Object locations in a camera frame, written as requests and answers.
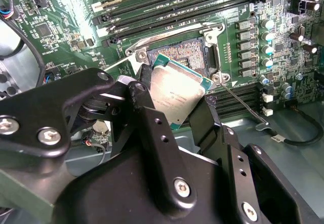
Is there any silver CPU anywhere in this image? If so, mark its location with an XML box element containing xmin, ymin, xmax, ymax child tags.
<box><xmin>149</xmin><ymin>53</ymin><xmax>213</xmax><ymax>131</ymax></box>

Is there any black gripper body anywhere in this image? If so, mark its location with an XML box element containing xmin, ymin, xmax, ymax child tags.
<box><xmin>54</xmin><ymin>146</ymin><xmax>237</xmax><ymax>224</ymax></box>

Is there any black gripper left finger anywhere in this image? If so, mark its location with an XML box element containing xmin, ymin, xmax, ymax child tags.
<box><xmin>0</xmin><ymin>63</ymin><xmax>198</xmax><ymax>212</ymax></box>

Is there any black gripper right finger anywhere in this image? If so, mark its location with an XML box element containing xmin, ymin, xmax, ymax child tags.
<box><xmin>188</xmin><ymin>96</ymin><xmax>316</xmax><ymax>224</ymax></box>

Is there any wire locking lever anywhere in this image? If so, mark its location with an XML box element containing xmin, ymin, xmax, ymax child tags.
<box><xmin>218</xmin><ymin>80</ymin><xmax>271</xmax><ymax>131</ymax></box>

